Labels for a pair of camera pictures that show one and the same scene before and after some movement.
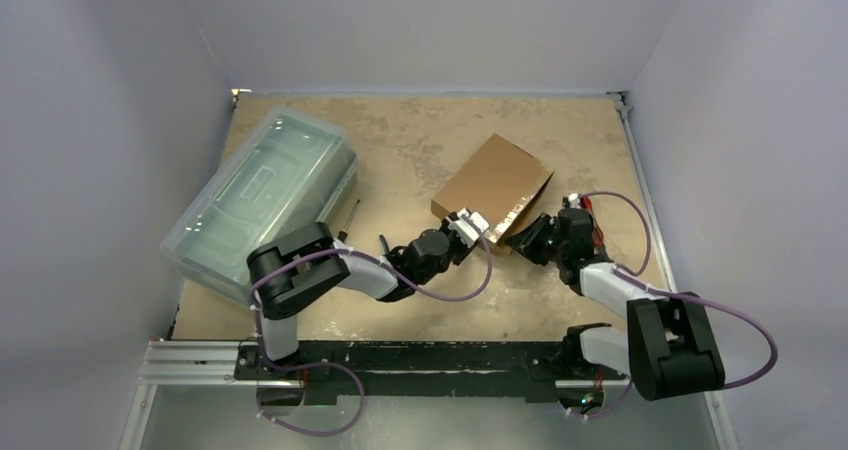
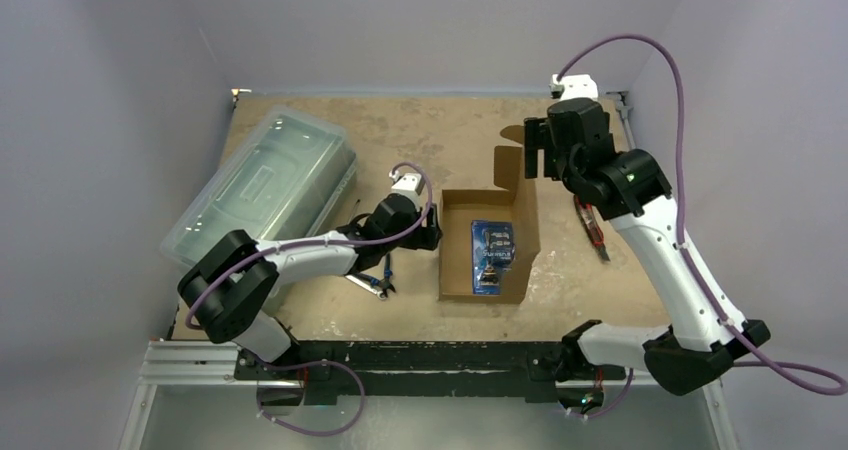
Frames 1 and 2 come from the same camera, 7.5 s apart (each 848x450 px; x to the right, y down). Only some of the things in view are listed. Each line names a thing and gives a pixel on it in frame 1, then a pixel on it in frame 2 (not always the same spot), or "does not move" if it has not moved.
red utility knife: (598, 236) does not move
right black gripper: (530, 238) → (535, 147)
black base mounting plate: (327, 369) does not move
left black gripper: (463, 249) → (426, 237)
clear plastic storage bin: (295, 169) does not move
